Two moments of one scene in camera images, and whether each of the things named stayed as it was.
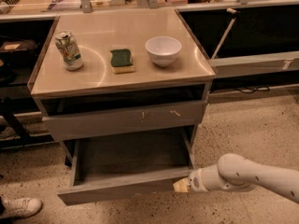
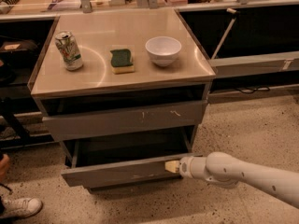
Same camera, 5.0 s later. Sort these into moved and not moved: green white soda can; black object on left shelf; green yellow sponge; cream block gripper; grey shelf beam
Moved: cream block gripper
Not moved: grey shelf beam; green white soda can; green yellow sponge; black object on left shelf
